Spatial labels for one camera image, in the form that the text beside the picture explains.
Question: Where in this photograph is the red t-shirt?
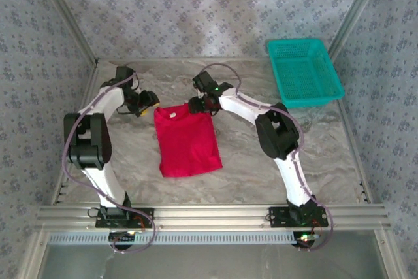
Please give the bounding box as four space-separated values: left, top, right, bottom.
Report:
153 101 224 179

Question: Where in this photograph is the teal plastic mesh basket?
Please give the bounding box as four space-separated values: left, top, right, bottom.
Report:
266 37 346 109

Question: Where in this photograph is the black controller board with LED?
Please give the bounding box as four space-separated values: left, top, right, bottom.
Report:
108 230 137 251
293 231 323 251

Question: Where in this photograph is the grey metal shelf panel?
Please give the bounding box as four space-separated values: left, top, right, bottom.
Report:
39 244 389 279

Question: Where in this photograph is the aluminium table edge rail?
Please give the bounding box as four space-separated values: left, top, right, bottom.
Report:
50 61 101 206
335 99 373 204

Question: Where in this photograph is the long aluminium mounting rail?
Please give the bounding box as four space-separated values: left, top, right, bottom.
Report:
34 203 392 231

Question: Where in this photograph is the aluminium frame post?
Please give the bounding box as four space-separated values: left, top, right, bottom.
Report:
326 0 391 59
32 0 101 66
374 229 406 279
18 229 50 279

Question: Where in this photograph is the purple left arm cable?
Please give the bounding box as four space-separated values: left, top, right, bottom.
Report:
61 71 158 255

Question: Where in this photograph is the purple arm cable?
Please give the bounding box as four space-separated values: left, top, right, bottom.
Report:
61 71 158 255
197 63 336 253

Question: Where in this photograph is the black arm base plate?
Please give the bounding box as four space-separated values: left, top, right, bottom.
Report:
268 206 329 229
95 207 155 229

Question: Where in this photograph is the grey slotted cable duct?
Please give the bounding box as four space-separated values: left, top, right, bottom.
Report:
47 230 297 246

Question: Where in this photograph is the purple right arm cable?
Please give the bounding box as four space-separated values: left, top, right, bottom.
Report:
197 63 336 253

